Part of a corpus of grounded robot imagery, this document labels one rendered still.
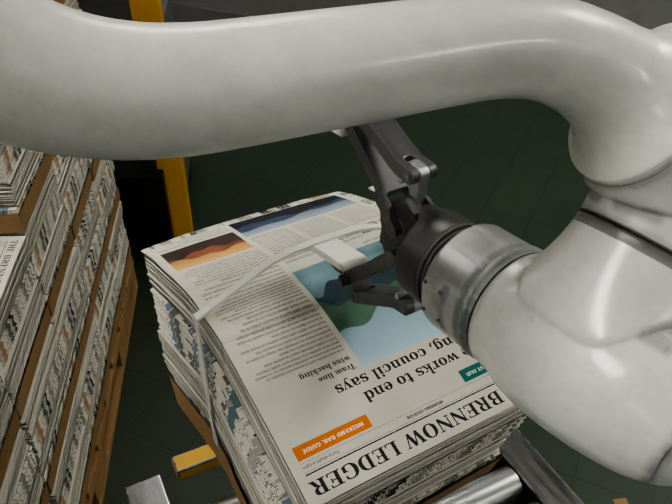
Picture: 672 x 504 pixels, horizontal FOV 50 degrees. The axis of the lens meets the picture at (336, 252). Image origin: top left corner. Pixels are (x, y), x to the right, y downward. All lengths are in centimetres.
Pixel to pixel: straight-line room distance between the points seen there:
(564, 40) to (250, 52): 16
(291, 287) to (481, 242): 28
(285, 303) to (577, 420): 36
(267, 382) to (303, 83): 38
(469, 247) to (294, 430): 23
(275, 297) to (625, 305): 39
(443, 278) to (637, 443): 17
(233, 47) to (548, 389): 26
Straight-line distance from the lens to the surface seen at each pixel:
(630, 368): 42
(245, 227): 89
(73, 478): 182
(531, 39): 37
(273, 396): 65
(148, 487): 107
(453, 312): 50
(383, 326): 71
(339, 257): 69
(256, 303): 72
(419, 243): 54
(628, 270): 44
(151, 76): 32
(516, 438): 112
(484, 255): 50
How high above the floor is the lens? 164
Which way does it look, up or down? 36 degrees down
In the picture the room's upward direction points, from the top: straight up
